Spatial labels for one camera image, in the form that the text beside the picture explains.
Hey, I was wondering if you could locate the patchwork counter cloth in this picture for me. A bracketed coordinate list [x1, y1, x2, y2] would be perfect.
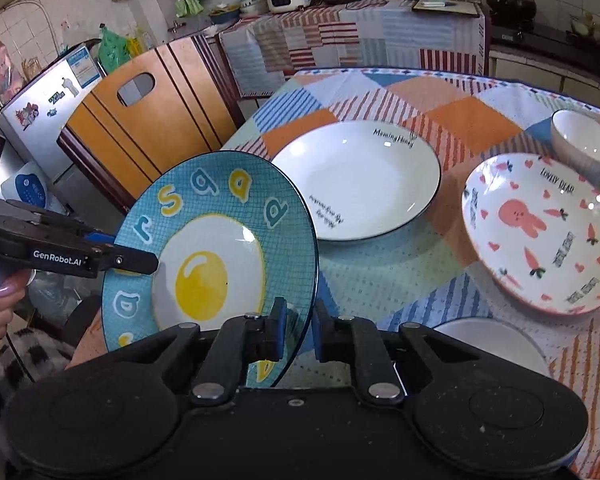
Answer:
[218, 0, 487, 99]

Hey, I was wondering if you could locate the green hanging cloth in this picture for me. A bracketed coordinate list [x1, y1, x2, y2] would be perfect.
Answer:
[175, 0, 212, 19]

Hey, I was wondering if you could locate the green plastic bag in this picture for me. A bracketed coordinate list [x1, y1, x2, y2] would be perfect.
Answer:
[97, 24, 147, 74]

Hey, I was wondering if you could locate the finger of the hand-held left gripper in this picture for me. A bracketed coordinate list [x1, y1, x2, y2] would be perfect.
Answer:
[96, 242, 160, 277]
[5, 199, 117, 248]

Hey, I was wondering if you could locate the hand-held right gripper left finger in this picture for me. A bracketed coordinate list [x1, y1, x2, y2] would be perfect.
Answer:
[107, 297, 288, 407]

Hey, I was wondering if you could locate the black white plaid clothing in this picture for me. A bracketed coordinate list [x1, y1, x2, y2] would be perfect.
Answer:
[0, 329, 77, 480]

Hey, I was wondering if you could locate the white plate with black rim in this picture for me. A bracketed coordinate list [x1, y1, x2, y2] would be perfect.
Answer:
[271, 120, 442, 246]

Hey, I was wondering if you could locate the silver refrigerator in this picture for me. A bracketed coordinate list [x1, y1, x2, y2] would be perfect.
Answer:
[0, 42, 104, 187]

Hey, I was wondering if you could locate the white container with blue label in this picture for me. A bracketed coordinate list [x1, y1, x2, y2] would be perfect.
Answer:
[0, 161, 52, 212]

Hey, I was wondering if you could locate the small yellow pot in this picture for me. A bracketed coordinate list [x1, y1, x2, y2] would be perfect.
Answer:
[569, 12, 599, 37]

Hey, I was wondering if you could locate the black gas stove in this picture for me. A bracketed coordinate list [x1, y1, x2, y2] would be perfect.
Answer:
[487, 20, 600, 77]

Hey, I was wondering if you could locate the dark cutting board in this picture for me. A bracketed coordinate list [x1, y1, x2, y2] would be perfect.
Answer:
[412, 0, 481, 14]

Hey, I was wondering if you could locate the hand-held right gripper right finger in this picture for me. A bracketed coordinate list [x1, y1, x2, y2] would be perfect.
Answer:
[312, 300, 483, 405]

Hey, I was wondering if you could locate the blue basin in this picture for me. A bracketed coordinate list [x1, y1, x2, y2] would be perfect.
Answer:
[208, 5, 241, 25]

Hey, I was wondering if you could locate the blue fried egg plate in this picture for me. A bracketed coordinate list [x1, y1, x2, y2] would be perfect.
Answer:
[101, 150, 322, 389]

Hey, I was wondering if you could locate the white ribbed bowl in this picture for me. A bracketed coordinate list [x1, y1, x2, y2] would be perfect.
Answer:
[551, 108, 600, 184]
[431, 317, 552, 382]

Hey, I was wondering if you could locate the pink rabbit print plate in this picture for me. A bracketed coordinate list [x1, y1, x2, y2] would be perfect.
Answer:
[461, 153, 600, 317]

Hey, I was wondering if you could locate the red snack bag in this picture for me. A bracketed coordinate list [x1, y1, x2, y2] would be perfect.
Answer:
[0, 39, 27, 104]

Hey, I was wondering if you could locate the black wok with lid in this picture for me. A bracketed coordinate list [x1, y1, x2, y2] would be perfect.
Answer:
[485, 0, 538, 24]

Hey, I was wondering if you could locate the person's left hand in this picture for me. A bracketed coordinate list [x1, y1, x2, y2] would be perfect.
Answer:
[0, 269, 37, 347]

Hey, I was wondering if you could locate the wooden chair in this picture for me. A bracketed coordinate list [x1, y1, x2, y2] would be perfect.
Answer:
[56, 35, 242, 215]

